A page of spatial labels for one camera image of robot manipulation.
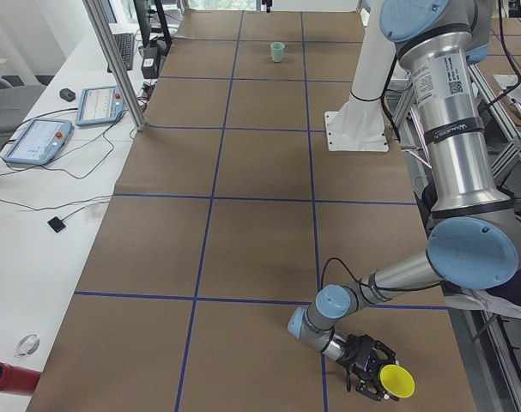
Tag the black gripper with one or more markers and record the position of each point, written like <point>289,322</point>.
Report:
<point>358,353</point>

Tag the yellow plastic cup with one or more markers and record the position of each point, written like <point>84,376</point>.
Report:
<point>397,381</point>

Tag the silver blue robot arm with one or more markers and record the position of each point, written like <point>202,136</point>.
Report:
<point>476,240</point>

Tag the green plastic cup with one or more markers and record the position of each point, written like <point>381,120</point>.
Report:
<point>277,50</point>

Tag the brown paper table mat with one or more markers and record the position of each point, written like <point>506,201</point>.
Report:
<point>229,213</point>

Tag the small black square device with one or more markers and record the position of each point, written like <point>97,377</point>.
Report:
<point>56,224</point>

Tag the red cylinder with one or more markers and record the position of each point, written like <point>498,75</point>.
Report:
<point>18,380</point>

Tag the black box with label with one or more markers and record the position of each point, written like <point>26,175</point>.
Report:
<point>150,62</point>

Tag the far teach pendant tablet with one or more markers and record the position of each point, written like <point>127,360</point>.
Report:
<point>99,105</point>

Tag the teach pendant tablet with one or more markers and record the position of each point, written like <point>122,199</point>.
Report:
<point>99,105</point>
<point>39,142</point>

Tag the near teach pendant tablet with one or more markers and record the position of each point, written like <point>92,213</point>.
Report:
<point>39,142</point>

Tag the black computer mouse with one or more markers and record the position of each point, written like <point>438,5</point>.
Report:
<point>67,94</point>

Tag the black keyboard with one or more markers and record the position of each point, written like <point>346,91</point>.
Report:
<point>125,43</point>

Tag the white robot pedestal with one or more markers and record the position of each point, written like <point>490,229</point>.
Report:
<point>359,124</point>

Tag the aluminium frame post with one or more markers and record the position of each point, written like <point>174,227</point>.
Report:
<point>100,24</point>

